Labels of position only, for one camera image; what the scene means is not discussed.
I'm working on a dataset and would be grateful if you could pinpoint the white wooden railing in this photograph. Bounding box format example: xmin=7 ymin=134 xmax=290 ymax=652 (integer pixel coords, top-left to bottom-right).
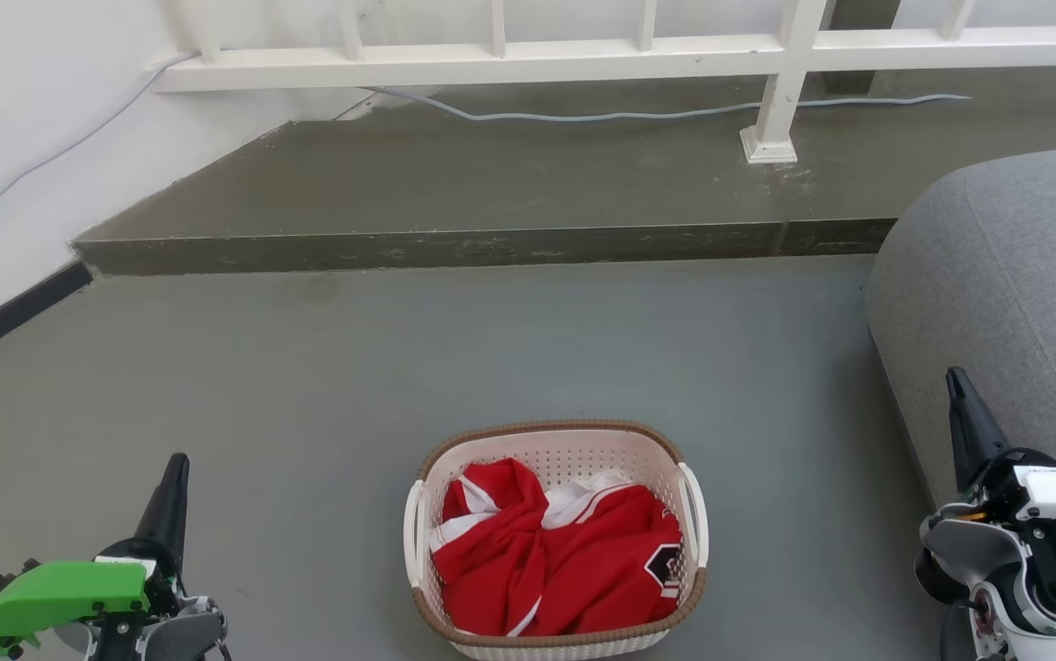
xmin=153 ymin=0 xmax=1056 ymax=166

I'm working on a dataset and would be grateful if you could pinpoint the red and white jersey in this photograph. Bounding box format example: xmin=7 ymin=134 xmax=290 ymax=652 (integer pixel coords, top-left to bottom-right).
xmin=430 ymin=457 xmax=685 ymax=639

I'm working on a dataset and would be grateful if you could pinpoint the grey fabric sofa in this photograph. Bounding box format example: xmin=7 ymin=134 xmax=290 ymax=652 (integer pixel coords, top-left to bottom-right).
xmin=865 ymin=145 xmax=1056 ymax=515

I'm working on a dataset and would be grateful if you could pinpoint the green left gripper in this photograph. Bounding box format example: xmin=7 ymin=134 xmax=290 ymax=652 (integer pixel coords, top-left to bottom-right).
xmin=0 ymin=453 xmax=192 ymax=656

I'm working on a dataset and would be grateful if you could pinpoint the white plastic laundry basket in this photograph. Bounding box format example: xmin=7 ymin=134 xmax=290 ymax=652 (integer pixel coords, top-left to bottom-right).
xmin=402 ymin=420 xmax=711 ymax=661

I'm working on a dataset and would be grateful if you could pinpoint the light grey cable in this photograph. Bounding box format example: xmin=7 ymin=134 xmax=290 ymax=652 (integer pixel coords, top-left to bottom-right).
xmin=0 ymin=51 xmax=200 ymax=240
xmin=361 ymin=85 xmax=972 ymax=124

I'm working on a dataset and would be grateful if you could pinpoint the black baseboard strip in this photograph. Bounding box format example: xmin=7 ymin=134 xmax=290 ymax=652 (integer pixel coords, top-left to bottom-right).
xmin=0 ymin=260 xmax=95 ymax=376

